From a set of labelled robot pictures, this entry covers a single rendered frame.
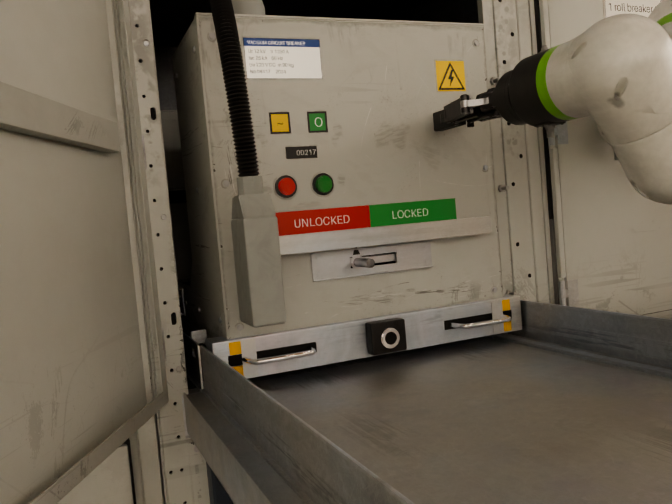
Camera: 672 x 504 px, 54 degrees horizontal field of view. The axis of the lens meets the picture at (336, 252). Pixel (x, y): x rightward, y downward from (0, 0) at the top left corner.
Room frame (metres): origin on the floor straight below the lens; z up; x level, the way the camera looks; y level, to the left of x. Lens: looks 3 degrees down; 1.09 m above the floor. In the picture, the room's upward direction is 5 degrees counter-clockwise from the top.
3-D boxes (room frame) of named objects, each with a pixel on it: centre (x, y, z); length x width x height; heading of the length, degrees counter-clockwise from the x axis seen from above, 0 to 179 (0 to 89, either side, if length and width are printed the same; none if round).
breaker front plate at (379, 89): (1.03, -0.06, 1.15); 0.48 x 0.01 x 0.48; 112
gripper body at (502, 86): (0.91, -0.26, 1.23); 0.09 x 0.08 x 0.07; 23
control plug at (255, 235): (0.89, 0.11, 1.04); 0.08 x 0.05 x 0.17; 22
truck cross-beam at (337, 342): (1.05, -0.05, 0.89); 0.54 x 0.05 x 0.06; 112
